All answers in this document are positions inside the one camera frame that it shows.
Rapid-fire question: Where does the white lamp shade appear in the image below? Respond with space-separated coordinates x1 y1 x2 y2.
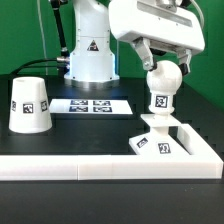
9 77 52 134

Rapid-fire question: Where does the white marker tag plate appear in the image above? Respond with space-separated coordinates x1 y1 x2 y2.
50 99 132 115

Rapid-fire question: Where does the black cable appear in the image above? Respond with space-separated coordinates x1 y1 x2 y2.
10 57 70 75

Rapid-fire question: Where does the white lamp base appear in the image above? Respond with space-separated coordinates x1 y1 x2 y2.
129 114 188 156

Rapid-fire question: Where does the white L-shaped corner fence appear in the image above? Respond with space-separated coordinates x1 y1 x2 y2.
0 124 223 181

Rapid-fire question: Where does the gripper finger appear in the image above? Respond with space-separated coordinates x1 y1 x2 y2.
131 37 157 71
177 49 192 75

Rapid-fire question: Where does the white lamp bulb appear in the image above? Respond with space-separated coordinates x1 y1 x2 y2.
146 60 182 115

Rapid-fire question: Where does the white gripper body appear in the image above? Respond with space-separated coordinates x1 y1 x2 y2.
108 0 205 54

